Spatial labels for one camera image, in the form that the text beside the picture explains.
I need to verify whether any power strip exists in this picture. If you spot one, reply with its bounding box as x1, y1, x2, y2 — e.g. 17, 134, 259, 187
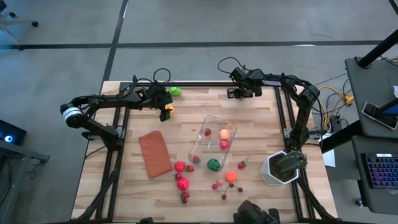
329, 114, 343, 133

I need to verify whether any grey desk with keyboard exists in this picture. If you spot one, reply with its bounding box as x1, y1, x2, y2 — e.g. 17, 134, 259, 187
351, 135, 398, 216

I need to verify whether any black desk bar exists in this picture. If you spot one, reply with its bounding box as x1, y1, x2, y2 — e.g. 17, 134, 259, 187
319, 119, 363, 154

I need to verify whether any backlit black keyboard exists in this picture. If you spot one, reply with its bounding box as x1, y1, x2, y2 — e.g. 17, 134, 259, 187
360, 152, 398, 190

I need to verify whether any grey side table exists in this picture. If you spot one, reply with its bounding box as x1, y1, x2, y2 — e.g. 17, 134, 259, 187
0, 139, 50, 224

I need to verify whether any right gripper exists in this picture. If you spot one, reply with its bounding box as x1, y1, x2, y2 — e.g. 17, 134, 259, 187
227, 70, 264, 100

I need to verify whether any glossy red toy apple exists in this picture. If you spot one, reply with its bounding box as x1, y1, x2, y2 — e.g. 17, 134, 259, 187
177, 177, 190, 192

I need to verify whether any orange cloth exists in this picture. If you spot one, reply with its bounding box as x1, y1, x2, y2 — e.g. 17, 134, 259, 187
138, 130, 173, 179

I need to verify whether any grey desk with phone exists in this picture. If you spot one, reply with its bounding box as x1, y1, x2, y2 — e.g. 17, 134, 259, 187
344, 57, 398, 139

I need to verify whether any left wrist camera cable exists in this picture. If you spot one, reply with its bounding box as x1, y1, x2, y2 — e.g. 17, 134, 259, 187
152, 68, 172, 85

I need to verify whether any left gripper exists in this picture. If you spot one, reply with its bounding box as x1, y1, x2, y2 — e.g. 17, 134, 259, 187
145, 92, 174, 122

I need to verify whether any yellow cable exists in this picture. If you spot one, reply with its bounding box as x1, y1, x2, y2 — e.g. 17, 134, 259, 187
316, 85, 354, 128

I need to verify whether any toy watermelon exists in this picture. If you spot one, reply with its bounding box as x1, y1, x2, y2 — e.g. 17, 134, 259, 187
206, 158, 221, 172

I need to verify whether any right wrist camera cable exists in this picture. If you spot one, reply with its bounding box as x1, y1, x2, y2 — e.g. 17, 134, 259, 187
217, 56, 247, 76

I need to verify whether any green cactus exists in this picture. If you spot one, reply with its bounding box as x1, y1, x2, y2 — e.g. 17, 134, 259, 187
275, 149, 308, 174

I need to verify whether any white paper sheet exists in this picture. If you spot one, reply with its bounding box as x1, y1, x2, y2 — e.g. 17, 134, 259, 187
322, 133, 337, 168

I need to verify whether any black aluminium table frame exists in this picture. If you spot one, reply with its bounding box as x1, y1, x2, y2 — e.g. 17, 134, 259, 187
74, 80, 338, 222

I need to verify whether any black table clamp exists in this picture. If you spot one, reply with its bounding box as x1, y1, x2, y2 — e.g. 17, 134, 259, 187
81, 130, 105, 141

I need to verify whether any white hexagonal plant pot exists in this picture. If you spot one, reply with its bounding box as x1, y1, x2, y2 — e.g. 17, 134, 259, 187
259, 150, 300, 187

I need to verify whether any black box with blue light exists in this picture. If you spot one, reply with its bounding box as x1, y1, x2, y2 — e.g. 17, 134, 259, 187
0, 119, 27, 146

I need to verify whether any clear plastic container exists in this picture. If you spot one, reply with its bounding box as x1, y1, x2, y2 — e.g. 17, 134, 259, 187
187, 114, 238, 172

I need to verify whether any office chair base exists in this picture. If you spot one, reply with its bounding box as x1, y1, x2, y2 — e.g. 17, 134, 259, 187
0, 0, 40, 50

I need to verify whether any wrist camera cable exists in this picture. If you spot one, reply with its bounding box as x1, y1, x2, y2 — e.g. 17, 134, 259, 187
217, 56, 247, 76
152, 68, 172, 85

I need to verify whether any black smartphone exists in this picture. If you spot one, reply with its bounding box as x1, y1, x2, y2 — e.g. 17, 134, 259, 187
361, 101, 398, 131

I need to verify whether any black round pole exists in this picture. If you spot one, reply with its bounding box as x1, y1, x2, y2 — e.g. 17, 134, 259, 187
356, 28, 398, 68

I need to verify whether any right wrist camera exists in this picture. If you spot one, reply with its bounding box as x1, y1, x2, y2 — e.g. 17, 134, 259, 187
229, 66, 247, 82

